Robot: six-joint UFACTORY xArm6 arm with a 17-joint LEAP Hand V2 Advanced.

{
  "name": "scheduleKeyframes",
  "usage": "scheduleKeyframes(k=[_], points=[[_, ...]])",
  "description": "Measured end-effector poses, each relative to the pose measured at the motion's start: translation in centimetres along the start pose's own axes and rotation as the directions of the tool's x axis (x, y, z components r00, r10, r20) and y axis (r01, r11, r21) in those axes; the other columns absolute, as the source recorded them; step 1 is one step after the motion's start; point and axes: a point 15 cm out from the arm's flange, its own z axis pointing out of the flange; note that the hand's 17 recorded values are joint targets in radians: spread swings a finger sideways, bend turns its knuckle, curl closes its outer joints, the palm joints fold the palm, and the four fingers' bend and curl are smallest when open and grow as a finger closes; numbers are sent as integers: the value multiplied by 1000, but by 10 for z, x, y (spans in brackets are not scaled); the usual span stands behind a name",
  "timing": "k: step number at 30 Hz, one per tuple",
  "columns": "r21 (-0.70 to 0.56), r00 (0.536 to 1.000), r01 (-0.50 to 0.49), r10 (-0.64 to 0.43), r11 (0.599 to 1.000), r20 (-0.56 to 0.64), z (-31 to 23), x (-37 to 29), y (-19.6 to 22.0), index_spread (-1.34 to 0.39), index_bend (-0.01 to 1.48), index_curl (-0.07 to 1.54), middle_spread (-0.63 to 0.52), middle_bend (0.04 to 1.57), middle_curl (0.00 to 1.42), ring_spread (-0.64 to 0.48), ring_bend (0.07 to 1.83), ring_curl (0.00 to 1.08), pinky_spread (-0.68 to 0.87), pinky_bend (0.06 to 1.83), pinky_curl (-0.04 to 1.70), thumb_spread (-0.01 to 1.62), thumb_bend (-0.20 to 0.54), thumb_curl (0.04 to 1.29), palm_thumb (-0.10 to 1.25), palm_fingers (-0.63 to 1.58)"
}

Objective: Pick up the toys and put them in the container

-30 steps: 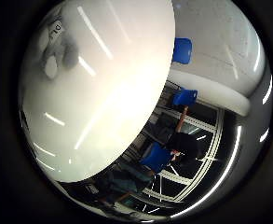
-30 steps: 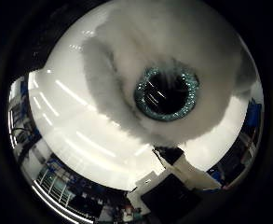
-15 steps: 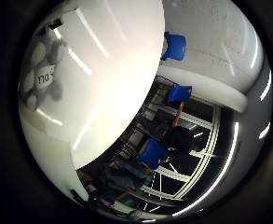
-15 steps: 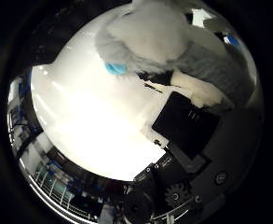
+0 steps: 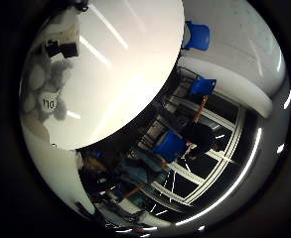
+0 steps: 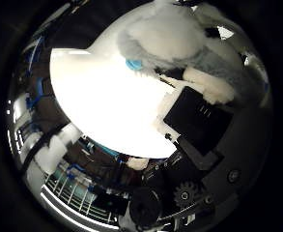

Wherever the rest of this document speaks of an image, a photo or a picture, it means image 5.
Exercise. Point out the orange wooden pole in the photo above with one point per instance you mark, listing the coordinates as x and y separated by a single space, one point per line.
200 109
133 191

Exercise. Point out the teal jacket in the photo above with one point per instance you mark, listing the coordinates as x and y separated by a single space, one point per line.
137 168

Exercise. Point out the white window frame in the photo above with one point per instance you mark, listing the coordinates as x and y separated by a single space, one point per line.
224 148

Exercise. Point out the person in dark clothes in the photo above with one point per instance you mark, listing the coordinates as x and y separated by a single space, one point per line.
198 135

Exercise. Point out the grey white plush toy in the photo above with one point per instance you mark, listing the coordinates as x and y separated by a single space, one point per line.
47 91

